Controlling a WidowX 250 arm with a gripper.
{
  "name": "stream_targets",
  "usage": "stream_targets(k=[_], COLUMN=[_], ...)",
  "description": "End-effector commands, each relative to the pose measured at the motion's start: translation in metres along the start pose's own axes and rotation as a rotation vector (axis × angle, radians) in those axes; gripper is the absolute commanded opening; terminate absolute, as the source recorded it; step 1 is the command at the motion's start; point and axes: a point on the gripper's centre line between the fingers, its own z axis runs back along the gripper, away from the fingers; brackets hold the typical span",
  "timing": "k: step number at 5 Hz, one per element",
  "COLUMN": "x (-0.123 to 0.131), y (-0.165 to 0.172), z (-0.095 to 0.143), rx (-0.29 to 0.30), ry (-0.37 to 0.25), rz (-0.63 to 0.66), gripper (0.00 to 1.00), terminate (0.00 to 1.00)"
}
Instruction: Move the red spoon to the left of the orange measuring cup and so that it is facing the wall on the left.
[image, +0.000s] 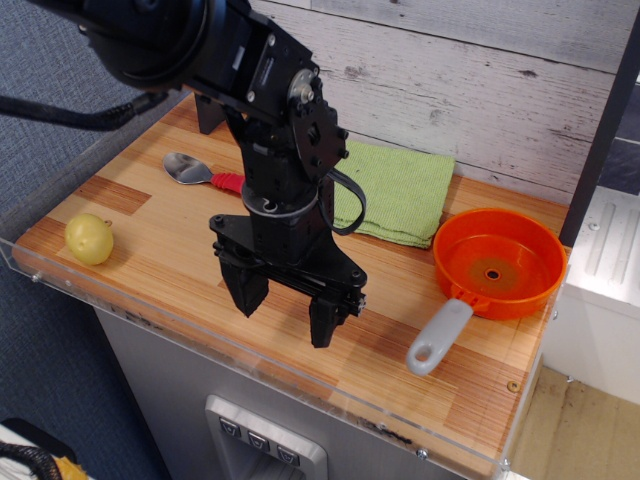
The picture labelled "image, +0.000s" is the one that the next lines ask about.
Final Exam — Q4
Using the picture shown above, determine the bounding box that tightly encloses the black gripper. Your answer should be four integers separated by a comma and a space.
209, 174, 367, 348

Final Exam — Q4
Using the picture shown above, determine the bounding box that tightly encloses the red handled metal spoon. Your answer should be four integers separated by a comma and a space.
162, 152, 244, 194

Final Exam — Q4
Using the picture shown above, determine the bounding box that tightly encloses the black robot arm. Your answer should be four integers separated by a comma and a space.
44, 1, 367, 348

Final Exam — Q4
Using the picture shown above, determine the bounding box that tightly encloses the silver button panel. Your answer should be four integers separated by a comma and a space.
205, 395, 329, 479

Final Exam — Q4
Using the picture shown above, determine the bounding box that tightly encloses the green folded cloth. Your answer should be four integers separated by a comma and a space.
337, 141, 455, 249

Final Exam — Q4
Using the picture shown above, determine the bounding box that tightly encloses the yellow toy potato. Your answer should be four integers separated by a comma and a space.
64, 213, 114, 266

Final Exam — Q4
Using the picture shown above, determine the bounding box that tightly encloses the clear acrylic table guard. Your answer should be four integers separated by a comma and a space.
3, 98, 553, 479

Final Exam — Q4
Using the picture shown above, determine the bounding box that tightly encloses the yellow object with black mesh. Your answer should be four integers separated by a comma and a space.
1, 442, 90, 480

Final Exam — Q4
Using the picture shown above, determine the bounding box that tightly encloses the orange measuring cup grey handle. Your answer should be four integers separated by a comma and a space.
406, 208, 567, 376

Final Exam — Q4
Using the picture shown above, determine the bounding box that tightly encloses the black braided cable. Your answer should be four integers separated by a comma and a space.
0, 91, 169, 133

